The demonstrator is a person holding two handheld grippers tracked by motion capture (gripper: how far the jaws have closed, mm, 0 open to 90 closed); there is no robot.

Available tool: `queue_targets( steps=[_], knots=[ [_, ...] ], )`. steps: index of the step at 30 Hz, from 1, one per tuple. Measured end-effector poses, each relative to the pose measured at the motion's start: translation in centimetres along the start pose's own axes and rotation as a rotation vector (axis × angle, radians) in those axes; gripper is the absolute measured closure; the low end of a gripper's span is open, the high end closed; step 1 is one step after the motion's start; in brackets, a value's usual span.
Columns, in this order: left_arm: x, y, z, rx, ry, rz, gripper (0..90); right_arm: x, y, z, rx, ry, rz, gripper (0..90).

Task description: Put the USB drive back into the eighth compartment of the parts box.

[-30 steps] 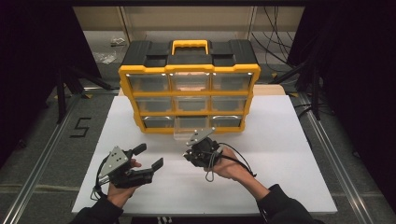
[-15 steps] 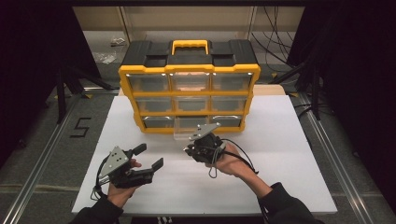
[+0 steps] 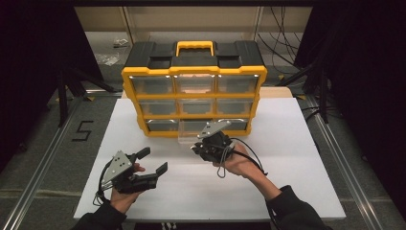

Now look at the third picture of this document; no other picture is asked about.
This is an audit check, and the grey right gripper cable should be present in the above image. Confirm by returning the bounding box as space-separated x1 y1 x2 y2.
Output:
215 145 233 179

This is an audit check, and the person's left hand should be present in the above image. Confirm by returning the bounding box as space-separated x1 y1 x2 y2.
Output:
109 163 147 215

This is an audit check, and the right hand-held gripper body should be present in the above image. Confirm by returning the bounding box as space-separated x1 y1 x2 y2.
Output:
191 120 237 165

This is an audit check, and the bundle of black floor cables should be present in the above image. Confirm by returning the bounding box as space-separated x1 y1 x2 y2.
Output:
258 6 308 75

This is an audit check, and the metal floor rail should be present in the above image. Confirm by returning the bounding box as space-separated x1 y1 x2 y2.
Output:
305 95 384 230
1 95 84 230

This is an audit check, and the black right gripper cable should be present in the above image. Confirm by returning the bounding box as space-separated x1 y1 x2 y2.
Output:
229 137 269 176

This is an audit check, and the large clear plastic bag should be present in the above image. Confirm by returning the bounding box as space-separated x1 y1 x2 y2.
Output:
95 52 121 66

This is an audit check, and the dark curtain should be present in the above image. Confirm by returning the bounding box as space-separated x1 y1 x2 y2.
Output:
293 5 406 212
0 0 103 167

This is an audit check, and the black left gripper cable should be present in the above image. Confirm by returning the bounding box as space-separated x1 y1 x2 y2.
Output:
93 166 113 207

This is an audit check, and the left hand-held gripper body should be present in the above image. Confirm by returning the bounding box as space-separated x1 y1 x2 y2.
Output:
101 150 160 196

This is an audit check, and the person's right hand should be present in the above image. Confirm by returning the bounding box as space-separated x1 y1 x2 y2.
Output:
213 142 267 181

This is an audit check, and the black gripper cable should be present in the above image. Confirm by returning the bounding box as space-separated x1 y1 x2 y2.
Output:
229 137 269 176
93 166 113 207

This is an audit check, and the yellow and black drawer organizer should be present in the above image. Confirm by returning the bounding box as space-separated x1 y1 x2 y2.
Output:
121 39 268 139

